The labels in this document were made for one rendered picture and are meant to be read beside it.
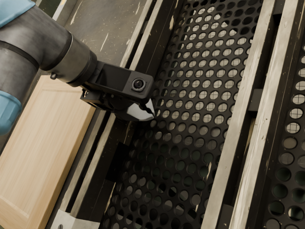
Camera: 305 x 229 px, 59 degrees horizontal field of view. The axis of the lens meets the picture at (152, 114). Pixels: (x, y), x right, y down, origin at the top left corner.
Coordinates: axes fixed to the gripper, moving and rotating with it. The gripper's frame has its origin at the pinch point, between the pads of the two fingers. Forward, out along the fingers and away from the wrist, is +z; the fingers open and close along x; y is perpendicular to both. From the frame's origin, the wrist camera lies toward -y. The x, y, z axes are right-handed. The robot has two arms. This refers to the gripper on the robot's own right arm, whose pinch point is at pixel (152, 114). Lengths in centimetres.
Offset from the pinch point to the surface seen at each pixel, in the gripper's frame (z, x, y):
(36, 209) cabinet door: 0.0, 29.5, 26.9
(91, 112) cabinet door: 1.1, 1.0, 23.1
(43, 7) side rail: -2, -48, 90
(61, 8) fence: -3, -41, 67
